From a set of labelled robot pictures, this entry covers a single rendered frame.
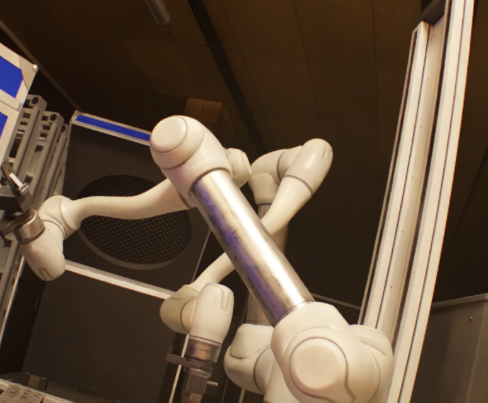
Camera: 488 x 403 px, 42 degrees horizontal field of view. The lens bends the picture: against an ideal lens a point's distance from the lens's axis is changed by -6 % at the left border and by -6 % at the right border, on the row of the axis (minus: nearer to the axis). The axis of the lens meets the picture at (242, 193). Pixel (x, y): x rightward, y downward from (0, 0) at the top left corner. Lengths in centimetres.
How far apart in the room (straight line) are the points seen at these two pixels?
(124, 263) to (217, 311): 273
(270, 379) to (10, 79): 107
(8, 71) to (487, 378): 131
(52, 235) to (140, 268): 255
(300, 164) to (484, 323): 74
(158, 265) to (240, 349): 240
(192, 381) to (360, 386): 61
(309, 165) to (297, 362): 88
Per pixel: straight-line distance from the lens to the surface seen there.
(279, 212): 191
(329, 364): 120
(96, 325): 446
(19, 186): 177
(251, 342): 203
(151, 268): 440
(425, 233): 168
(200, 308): 177
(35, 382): 366
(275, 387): 189
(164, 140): 148
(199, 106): 713
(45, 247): 188
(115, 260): 446
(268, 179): 208
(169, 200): 170
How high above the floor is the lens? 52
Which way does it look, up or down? 16 degrees up
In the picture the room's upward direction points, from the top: 15 degrees clockwise
